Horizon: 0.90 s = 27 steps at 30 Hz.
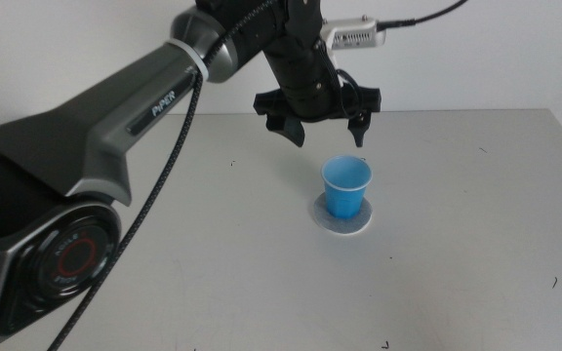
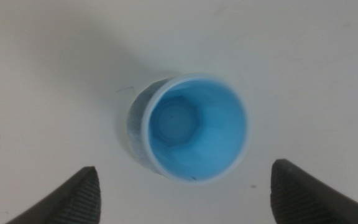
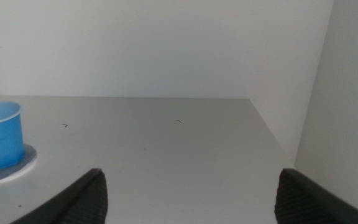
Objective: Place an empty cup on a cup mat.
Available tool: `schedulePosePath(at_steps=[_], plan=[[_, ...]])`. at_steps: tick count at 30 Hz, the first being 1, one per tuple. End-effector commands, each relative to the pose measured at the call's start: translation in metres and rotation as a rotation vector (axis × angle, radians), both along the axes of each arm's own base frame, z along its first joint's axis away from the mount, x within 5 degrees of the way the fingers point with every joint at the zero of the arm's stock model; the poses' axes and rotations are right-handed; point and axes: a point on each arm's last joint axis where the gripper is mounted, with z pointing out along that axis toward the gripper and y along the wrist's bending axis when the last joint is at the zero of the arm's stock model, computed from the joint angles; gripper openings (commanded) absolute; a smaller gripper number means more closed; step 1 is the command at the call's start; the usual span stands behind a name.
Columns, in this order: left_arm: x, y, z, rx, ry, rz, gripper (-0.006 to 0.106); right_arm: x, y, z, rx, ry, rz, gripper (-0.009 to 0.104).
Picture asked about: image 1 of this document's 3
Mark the round grey cup mat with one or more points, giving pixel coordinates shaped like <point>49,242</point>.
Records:
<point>342,225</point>

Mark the black left Piper arm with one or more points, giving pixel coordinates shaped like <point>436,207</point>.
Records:
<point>91,131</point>

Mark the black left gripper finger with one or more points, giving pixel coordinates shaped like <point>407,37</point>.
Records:
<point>359,130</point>
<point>288,129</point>

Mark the blue plastic cup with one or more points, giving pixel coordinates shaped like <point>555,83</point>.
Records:
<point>345,192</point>

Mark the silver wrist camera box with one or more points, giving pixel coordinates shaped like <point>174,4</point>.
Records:
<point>354,34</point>

